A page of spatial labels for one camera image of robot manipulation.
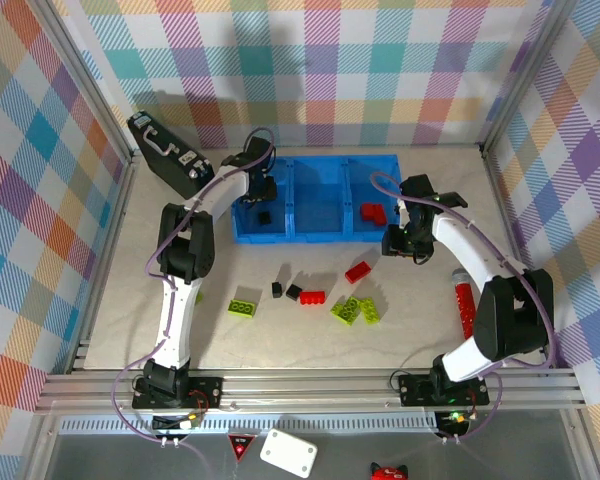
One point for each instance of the black lego brick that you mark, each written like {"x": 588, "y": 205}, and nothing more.
{"x": 294, "y": 292}
{"x": 264, "y": 217}
{"x": 277, "y": 289}

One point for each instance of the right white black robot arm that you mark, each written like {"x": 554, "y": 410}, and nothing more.
{"x": 470, "y": 250}

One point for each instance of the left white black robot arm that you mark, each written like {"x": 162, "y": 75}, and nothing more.
{"x": 175, "y": 320}

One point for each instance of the blue three-compartment bin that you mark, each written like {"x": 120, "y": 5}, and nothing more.
{"x": 320, "y": 210}

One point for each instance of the black briefcase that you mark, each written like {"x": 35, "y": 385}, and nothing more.
{"x": 172, "y": 172}

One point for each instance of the red glitter tube silver cap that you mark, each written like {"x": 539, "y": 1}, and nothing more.
{"x": 464, "y": 305}

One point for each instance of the small controller circuit board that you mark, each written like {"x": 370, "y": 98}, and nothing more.
{"x": 455, "y": 418}
{"x": 190, "y": 421}

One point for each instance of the grey perforated strip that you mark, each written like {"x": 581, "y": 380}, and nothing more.
{"x": 330, "y": 425}

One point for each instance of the red black small object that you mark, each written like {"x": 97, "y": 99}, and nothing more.
{"x": 390, "y": 472}

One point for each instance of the white rectangular box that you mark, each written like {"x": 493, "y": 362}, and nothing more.
{"x": 287, "y": 452}

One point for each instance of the red black triangle sign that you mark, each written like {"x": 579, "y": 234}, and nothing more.
{"x": 241, "y": 446}

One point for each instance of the aluminium side rail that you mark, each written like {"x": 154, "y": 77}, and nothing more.
{"x": 112, "y": 225}
{"x": 505, "y": 200}

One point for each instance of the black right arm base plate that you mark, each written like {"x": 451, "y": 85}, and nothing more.
{"x": 415, "y": 390}

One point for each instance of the aluminium cross rail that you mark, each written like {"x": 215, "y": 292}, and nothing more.
{"x": 305, "y": 392}

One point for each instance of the aluminium corner post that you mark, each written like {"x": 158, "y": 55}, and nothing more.
{"x": 525, "y": 75}
{"x": 86, "y": 75}

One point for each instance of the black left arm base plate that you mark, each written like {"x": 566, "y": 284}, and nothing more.
{"x": 207, "y": 392}

